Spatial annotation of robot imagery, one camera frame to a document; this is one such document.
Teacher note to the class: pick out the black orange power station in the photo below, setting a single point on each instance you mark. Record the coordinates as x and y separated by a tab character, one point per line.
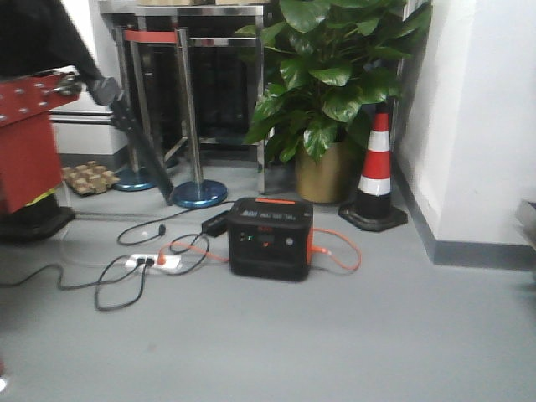
270	238

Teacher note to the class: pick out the black power adapter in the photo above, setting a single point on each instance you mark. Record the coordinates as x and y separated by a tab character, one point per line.
215	226

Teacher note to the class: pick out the chrome stanchion blue base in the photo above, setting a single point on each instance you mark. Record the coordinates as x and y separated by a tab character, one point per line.
198	192

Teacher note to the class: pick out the red white traffic cone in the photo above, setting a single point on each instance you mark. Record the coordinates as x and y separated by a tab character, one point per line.
372	209

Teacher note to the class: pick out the white power strip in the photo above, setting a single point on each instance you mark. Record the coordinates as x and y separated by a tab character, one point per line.
156	263

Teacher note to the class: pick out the green potted plant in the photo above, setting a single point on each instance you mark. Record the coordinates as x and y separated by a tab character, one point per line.
330	63

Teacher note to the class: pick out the cardboard egg tray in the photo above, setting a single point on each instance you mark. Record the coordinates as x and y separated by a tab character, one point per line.
89	178

